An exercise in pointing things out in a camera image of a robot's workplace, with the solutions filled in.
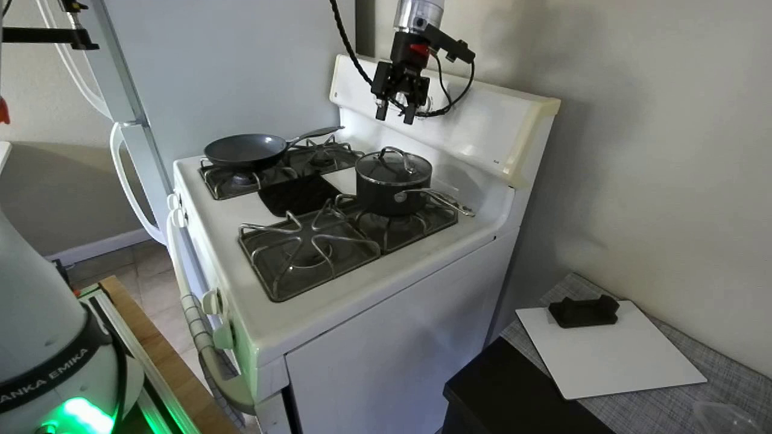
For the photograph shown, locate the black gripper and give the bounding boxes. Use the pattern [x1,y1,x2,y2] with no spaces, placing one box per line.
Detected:
[372,27,449,126]

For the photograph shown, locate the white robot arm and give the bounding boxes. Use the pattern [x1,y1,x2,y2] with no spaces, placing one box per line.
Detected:
[372,0,452,122]

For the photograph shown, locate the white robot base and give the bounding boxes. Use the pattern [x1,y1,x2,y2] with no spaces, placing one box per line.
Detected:
[0,211,142,434]

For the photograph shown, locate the black pot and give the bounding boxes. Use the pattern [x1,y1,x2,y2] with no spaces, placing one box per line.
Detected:
[355,168,470,217]

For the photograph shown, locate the black oven mat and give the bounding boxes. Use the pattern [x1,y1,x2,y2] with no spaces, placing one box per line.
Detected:
[261,174,337,217]

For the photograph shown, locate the grey frying pan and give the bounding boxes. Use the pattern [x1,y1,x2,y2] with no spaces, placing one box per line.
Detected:
[206,126,336,166]

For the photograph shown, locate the white gas stove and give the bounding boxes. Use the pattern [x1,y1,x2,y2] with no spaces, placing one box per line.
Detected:
[167,58,560,434]

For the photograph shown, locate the right stove grate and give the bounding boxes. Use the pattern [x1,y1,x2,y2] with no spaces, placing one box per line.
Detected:
[240,193,466,303]

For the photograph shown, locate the stove grate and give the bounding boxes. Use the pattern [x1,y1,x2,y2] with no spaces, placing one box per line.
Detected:
[199,134,358,201]
[240,193,466,303]

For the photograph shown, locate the left stove grate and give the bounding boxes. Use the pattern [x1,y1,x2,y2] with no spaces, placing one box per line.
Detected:
[199,134,358,201]

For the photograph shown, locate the white refrigerator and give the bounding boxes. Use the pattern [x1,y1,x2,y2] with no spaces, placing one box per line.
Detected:
[79,0,355,238]

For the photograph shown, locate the small black object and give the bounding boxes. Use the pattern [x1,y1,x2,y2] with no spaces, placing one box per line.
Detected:
[547,297,621,328]

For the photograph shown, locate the black box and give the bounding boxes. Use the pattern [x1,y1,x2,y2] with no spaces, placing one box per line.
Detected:
[442,338,613,434]

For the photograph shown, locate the white board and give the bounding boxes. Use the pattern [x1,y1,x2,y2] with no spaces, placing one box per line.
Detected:
[517,301,706,399]

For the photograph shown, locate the wooden plank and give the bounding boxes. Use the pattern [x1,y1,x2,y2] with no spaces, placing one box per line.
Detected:
[100,278,236,434]

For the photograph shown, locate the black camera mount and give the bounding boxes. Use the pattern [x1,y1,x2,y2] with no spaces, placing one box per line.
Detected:
[2,0,96,51]

